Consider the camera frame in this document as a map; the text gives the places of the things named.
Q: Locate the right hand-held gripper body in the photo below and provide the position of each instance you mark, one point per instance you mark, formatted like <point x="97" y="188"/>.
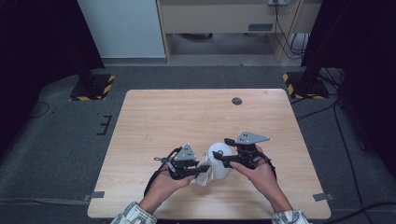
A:
<point x="247" y="152"/>

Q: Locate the person's left hand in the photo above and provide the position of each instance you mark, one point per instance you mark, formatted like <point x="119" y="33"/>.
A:
<point x="165" y="186"/>

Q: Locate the person's right hand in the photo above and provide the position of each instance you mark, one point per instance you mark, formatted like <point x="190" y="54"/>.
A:
<point x="258" y="179"/>

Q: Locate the grey round table grommet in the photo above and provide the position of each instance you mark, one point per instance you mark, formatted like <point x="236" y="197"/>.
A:
<point x="237" y="101"/>

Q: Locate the white cloth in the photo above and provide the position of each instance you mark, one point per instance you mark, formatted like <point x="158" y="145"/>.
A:
<point x="205" y="175"/>

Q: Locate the black curtain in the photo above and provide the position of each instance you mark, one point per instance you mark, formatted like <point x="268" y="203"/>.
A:
<point x="37" y="62"/>
<point x="364" y="62"/>

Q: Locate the grey floor tape piece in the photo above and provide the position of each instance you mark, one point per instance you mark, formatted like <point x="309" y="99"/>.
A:
<point x="323" y="197"/>
<point x="94" y="195"/>

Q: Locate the white cabinet panel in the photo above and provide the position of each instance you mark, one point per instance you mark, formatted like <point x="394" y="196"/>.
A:
<point x="124" y="28"/>

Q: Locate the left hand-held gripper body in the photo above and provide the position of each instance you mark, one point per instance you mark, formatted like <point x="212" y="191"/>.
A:
<point x="183" y="161"/>

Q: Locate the white power strip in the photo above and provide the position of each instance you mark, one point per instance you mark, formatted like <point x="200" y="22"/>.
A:
<point x="278" y="2"/>

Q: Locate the striped black stand base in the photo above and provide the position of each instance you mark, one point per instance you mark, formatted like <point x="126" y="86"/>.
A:
<point x="93" y="88"/>
<point x="306" y="87"/>

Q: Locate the light wooden desk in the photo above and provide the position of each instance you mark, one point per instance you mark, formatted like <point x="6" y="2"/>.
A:
<point x="218" y="18"/>

